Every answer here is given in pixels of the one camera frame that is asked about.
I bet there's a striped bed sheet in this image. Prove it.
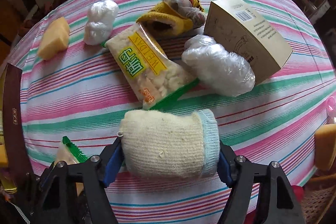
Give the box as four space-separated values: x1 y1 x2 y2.
2 0 335 223

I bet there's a beige cardboard box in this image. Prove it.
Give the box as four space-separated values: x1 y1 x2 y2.
204 0 293 85

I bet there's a small white plastic bag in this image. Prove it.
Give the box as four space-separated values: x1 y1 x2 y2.
84 0 119 46

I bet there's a white knit sock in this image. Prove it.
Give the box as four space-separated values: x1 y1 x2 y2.
119 109 220 180

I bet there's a yellow knit glove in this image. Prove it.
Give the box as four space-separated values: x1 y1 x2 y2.
137 0 206 38

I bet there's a gold metal tin box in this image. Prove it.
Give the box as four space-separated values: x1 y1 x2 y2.
1 63 33 194

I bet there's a yellow sponge block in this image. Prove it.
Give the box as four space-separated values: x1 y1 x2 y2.
37 17 70 60

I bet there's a large white plastic bag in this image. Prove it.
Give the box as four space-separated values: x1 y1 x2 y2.
182 34 256 97

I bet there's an orange sponge at edge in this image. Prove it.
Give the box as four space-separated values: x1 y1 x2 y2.
314 124 335 171

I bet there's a yellow snack packet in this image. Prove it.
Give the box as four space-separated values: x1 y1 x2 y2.
104 23 199 110
54 136 88 165

